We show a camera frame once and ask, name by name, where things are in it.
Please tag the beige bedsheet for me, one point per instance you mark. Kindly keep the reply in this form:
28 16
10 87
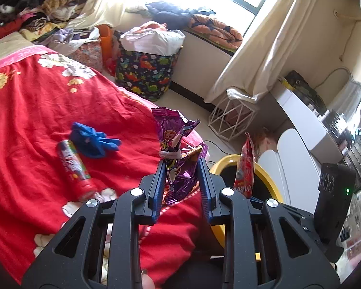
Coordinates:
9 48

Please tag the red snack packet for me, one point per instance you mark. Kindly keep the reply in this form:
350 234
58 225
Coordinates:
245 171

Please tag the orange bag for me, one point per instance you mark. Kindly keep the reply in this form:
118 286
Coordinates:
105 42

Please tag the blue glove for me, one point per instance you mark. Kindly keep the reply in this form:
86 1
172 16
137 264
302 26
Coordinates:
87 140

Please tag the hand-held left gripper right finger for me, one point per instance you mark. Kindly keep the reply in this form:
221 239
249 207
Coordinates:
206 195

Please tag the yellow-rimmed bin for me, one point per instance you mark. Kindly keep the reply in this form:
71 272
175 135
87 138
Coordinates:
228 158

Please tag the dark jacket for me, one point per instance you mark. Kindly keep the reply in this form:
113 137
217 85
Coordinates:
168 15

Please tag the cream curtain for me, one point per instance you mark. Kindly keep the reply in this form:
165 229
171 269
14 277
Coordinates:
108 0
267 36

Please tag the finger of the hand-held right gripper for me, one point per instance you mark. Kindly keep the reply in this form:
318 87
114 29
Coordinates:
300 221

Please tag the orange cloth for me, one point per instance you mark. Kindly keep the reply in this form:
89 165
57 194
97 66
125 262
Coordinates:
152 27

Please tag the purple candy wrapper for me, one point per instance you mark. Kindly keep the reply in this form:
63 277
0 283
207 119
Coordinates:
171 132

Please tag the red floral blanket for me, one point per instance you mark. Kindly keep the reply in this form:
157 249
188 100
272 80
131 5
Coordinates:
33 126

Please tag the pile of clothes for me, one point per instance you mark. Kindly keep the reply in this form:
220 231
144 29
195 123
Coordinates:
33 3

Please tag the orange patterned blanket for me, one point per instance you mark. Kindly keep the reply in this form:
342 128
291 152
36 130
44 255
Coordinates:
219 31

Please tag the white chair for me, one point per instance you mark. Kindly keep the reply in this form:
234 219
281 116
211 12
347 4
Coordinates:
291 162

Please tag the black and yellow bag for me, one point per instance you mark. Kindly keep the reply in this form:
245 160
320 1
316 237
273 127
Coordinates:
300 85

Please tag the white desk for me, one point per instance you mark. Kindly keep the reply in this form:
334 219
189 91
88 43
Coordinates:
300 120

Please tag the red tube can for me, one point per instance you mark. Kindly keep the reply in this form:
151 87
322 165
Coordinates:
75 171

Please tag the person's left hand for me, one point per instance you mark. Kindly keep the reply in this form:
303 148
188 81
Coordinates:
147 281

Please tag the pale lavender cloth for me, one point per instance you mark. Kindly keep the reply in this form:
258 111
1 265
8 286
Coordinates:
69 37

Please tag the floral patterned cloth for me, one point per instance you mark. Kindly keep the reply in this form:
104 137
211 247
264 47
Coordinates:
88 55

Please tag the dinosaur print laundry basket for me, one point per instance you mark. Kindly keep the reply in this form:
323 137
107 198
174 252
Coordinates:
147 72

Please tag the white plastic bag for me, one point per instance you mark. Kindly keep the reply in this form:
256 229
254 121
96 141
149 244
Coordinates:
156 42

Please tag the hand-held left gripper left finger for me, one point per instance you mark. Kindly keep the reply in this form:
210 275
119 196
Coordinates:
156 195

